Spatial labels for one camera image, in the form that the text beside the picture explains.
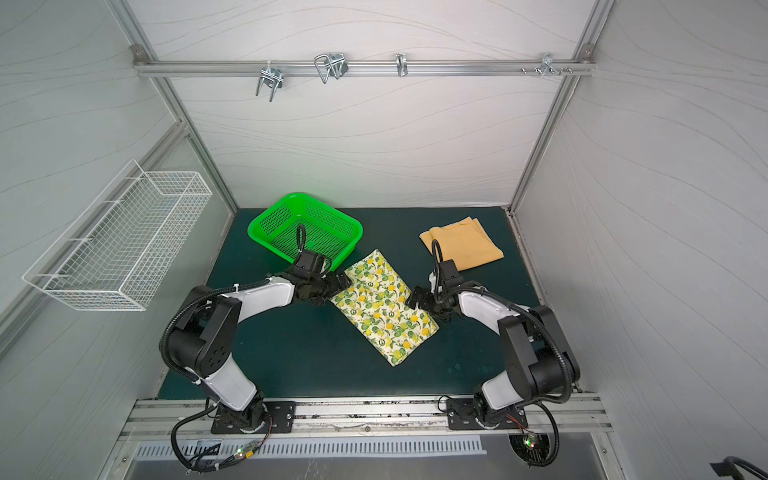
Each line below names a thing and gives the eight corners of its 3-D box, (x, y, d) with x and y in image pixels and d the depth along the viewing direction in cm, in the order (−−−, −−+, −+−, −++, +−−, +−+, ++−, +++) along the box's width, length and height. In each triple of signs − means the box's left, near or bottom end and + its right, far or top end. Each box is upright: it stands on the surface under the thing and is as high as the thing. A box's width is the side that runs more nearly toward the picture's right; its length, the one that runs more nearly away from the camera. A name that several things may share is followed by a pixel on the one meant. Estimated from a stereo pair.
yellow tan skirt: (444, 278, 102) (445, 273, 100) (419, 235, 115) (420, 231, 112) (502, 257, 108) (504, 252, 106) (472, 219, 120) (473, 214, 118)
